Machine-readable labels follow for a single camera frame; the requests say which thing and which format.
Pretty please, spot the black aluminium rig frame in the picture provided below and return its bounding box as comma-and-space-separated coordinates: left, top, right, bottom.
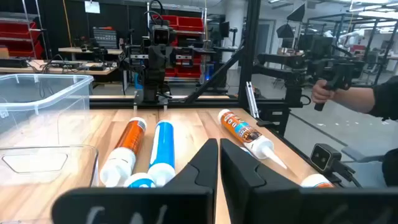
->
88, 0, 363, 189

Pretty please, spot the person's hand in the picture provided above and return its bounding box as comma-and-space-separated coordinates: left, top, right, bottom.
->
311, 79, 336, 105

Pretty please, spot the person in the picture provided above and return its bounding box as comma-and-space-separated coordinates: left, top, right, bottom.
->
366, 74, 398, 187

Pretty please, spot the person's forearm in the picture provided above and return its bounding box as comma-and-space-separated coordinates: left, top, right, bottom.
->
332, 86, 377, 114

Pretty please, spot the orange sealant tube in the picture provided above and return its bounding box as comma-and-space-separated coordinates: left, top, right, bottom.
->
300, 173, 335, 189
217, 108, 288, 170
99, 116, 147, 188

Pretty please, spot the black camera cable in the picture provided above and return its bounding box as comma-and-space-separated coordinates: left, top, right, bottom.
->
332, 163, 363, 189

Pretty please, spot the tall clear plastic bin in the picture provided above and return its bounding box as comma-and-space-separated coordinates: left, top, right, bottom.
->
0, 73, 95, 149

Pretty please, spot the red storage bin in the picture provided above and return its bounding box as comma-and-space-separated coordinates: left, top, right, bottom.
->
175, 63, 203, 78
0, 21, 38, 40
0, 40, 44, 59
177, 16, 205, 32
154, 14, 178, 28

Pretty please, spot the blue silicone tube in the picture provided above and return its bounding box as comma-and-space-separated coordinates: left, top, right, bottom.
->
147, 119, 177, 187
123, 172, 157, 189

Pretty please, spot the white paper sign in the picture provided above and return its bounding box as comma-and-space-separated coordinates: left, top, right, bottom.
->
84, 1, 101, 14

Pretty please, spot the silver metal bracket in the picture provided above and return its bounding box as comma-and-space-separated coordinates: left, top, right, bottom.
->
244, 81, 260, 119

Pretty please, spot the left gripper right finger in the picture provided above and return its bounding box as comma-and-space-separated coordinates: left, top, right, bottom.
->
220, 138, 301, 224

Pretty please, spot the black softbox lamp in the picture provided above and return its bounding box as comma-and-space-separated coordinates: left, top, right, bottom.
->
275, 23, 295, 40
285, 2, 307, 22

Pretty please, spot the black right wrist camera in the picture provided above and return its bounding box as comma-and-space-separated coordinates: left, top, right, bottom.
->
150, 24, 177, 47

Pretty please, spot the shallow clear plastic bin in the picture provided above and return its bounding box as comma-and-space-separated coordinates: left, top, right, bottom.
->
0, 144, 100, 224

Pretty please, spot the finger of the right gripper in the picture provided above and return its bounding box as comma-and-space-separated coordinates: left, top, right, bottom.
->
149, 46, 162, 75
161, 46, 175, 75

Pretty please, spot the wooden workbench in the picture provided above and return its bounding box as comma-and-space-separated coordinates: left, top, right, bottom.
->
58, 46, 124, 62
0, 58, 118, 76

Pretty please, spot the black table-level camera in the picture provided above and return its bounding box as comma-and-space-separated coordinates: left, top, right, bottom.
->
310, 142, 343, 175

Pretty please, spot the grey parts organizer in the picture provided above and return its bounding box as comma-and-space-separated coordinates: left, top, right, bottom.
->
93, 27, 118, 49

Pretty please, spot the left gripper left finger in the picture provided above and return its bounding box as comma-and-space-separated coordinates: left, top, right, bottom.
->
164, 138, 219, 191

